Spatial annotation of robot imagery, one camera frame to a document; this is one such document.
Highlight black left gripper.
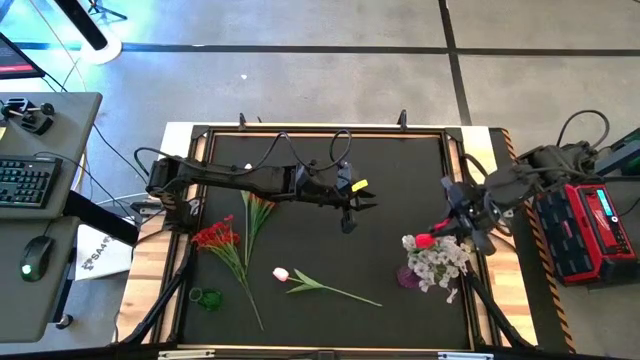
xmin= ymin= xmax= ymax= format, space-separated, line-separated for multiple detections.
xmin=294 ymin=167 xmax=380 ymax=235

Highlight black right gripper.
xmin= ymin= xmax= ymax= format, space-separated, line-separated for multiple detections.
xmin=439 ymin=187 xmax=497 ymax=257

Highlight purple glass vase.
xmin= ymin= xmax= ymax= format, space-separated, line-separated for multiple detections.
xmin=396 ymin=265 xmax=424 ymax=290

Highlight red carnation bunch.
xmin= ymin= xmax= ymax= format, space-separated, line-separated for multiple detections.
xmin=191 ymin=214 xmax=265 ymax=331
xmin=239 ymin=189 xmax=277 ymax=274

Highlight pink broad-leaved tulip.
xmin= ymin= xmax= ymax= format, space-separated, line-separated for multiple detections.
xmin=272 ymin=266 xmax=384 ymax=307

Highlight green glass vase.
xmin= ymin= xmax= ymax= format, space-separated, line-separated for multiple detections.
xmin=188 ymin=286 xmax=225 ymax=312

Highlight black table mat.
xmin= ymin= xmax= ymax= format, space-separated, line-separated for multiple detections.
xmin=182 ymin=133 xmax=474 ymax=349

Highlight hazard-striped black edge strip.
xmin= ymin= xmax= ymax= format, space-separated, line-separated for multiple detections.
xmin=489 ymin=127 xmax=577 ymax=354

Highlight red black power station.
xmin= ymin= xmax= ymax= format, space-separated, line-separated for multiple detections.
xmin=532 ymin=182 xmax=640 ymax=289

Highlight pale pink slim tulip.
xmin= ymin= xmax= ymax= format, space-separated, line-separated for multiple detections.
xmin=242 ymin=162 xmax=254 ymax=272

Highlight dark equipment case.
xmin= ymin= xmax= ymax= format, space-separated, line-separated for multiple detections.
xmin=594 ymin=127 xmax=640 ymax=176

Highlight black slanted panel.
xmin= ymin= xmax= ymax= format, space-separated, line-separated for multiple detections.
xmin=63 ymin=189 xmax=140 ymax=246

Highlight white printed paper sign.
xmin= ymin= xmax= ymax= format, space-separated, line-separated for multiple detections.
xmin=74 ymin=224 xmax=136 ymax=281

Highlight grey desk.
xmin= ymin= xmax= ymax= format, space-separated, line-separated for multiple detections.
xmin=0 ymin=91 xmax=104 ymax=344

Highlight black pole white base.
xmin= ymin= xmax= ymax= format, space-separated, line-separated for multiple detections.
xmin=52 ymin=0 xmax=124 ymax=66

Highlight black tripod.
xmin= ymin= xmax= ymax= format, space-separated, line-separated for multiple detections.
xmin=87 ymin=0 xmax=129 ymax=22

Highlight black computer mouse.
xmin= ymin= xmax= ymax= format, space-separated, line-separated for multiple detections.
xmin=19 ymin=234 xmax=56 ymax=283

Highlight black backlit keyboard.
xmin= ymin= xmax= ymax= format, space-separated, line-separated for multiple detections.
xmin=0 ymin=155 xmax=64 ymax=210

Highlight black desk clamp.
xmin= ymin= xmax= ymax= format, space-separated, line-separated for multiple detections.
xmin=1 ymin=96 xmax=57 ymax=136

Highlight black angled display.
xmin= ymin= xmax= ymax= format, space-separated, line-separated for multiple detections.
xmin=0 ymin=32 xmax=47 ymax=81

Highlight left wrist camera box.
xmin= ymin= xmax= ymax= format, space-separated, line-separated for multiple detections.
xmin=335 ymin=162 xmax=371 ymax=195

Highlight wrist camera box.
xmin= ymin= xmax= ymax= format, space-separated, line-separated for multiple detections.
xmin=440 ymin=175 xmax=466 ymax=204
xmin=335 ymin=162 xmax=371 ymax=195

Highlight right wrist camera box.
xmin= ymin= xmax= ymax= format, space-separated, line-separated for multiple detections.
xmin=440 ymin=175 xmax=466 ymax=204

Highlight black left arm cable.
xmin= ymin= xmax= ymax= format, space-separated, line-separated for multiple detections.
xmin=247 ymin=128 xmax=354 ymax=175

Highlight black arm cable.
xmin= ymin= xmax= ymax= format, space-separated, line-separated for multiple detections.
xmin=556 ymin=109 xmax=611 ymax=151
xmin=247 ymin=128 xmax=354 ymax=175

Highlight silver metal bracket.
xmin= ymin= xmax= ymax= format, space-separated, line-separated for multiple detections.
xmin=157 ymin=349 xmax=217 ymax=360
xmin=437 ymin=351 xmax=495 ymax=360

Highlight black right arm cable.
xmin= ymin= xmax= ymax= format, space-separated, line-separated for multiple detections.
xmin=556 ymin=109 xmax=611 ymax=151

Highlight black aluminium table frame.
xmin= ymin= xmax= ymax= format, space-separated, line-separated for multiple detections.
xmin=117 ymin=109 xmax=539 ymax=352

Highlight black floor cable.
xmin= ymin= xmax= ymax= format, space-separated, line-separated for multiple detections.
xmin=91 ymin=122 xmax=151 ymax=189

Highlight black keyboard cable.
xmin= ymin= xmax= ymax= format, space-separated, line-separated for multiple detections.
xmin=33 ymin=149 xmax=107 ymax=194

